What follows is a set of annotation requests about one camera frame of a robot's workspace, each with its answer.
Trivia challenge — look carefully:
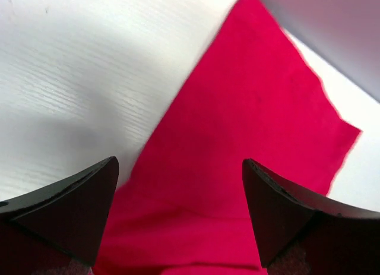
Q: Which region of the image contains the red t shirt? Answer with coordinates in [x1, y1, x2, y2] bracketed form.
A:
[94, 0, 360, 274]

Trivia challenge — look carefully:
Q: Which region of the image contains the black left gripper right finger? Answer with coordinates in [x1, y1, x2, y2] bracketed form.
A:
[243, 159, 379, 268]

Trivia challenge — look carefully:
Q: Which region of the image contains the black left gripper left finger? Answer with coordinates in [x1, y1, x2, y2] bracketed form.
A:
[1, 156, 119, 268]

